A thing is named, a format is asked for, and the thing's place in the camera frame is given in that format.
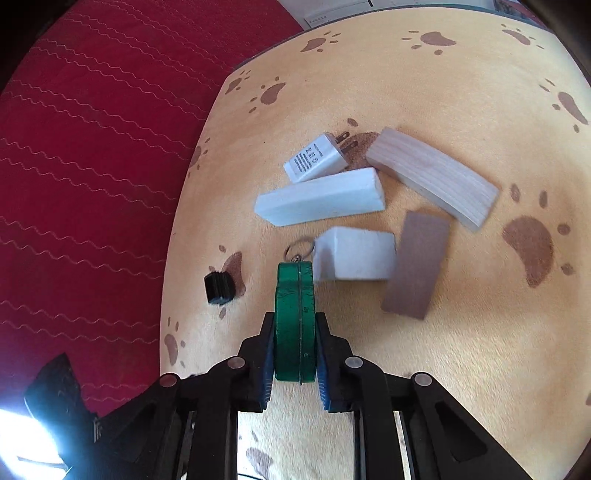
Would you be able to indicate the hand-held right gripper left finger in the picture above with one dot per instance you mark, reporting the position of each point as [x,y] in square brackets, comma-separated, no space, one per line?
[267,369]

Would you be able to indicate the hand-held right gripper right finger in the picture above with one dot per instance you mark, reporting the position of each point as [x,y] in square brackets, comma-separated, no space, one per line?
[323,374]

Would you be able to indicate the black ribbed plastic cap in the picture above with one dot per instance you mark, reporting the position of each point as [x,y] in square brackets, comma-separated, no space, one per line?
[219,288]

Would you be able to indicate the small white block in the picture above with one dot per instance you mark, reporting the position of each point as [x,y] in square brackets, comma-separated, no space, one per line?
[360,254]

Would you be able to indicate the grey eraser block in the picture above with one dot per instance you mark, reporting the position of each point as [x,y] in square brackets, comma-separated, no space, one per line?
[429,175]

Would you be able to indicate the tan paw-print blanket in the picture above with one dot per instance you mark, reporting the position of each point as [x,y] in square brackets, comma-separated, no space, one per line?
[461,369]

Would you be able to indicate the flat brown wooden block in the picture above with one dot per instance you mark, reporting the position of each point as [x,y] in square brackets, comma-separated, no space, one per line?
[415,267]

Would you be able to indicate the long white block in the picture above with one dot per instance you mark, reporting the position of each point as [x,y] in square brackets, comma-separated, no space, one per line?
[323,196]

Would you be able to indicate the red quilted blanket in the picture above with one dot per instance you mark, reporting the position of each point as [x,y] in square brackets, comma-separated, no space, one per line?
[92,184]

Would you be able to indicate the white USB wall charger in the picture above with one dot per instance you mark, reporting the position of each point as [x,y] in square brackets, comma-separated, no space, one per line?
[309,161]

